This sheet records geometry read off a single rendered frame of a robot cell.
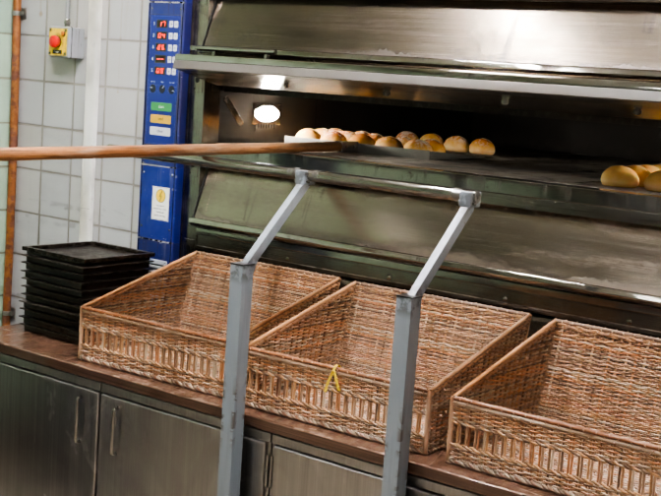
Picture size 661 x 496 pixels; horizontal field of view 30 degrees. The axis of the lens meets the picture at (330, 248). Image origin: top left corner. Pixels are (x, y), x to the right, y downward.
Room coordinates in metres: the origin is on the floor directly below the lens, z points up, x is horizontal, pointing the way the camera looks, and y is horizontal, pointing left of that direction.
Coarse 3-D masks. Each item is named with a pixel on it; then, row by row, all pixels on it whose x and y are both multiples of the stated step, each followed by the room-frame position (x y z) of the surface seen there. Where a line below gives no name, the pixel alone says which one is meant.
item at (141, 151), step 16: (208, 144) 3.30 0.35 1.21; (224, 144) 3.35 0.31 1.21; (240, 144) 3.41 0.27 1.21; (256, 144) 3.46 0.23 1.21; (272, 144) 3.52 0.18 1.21; (288, 144) 3.58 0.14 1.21; (304, 144) 3.65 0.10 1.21; (320, 144) 3.71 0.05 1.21; (336, 144) 3.78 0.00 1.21; (0, 160) 2.71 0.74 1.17
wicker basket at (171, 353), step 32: (192, 256) 3.71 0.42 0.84; (224, 256) 3.67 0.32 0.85; (128, 288) 3.50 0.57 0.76; (160, 288) 3.61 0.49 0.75; (192, 288) 3.70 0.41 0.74; (224, 288) 3.63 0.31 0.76; (256, 288) 3.57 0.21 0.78; (288, 288) 3.50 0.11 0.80; (320, 288) 3.35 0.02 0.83; (96, 320) 3.33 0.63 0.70; (128, 320) 3.25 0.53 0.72; (160, 320) 3.62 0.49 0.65; (192, 320) 3.66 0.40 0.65; (224, 320) 3.60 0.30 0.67; (256, 320) 3.53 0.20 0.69; (96, 352) 3.32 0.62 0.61; (128, 352) 3.25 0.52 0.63; (160, 352) 3.47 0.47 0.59; (192, 352) 3.12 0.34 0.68; (224, 352) 3.05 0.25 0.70; (192, 384) 3.11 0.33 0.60
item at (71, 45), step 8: (56, 32) 4.10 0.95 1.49; (72, 32) 4.08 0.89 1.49; (80, 32) 4.11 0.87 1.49; (64, 40) 4.08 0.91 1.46; (72, 40) 4.08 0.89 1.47; (80, 40) 4.11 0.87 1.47; (48, 48) 4.12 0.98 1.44; (56, 48) 4.10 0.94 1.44; (64, 48) 4.07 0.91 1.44; (72, 48) 4.08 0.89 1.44; (80, 48) 4.11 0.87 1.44; (56, 56) 4.10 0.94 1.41; (64, 56) 4.08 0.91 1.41; (72, 56) 4.08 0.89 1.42; (80, 56) 4.11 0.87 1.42
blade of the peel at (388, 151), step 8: (288, 136) 4.03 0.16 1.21; (360, 144) 3.87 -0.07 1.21; (360, 152) 3.87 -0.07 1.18; (368, 152) 3.85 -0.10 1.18; (376, 152) 3.84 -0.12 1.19; (384, 152) 3.82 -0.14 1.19; (392, 152) 3.80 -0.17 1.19; (400, 152) 3.79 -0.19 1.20; (408, 152) 3.77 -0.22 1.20; (416, 152) 3.76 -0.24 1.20; (424, 152) 3.74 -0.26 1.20; (432, 152) 3.74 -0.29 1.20
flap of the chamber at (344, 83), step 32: (192, 64) 3.63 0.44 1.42; (224, 64) 3.55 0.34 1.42; (384, 96) 3.42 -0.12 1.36; (416, 96) 3.32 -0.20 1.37; (448, 96) 3.22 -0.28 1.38; (480, 96) 3.13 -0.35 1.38; (512, 96) 3.05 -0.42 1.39; (544, 96) 2.97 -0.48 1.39; (576, 96) 2.89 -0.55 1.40; (608, 96) 2.84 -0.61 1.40; (640, 96) 2.79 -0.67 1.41
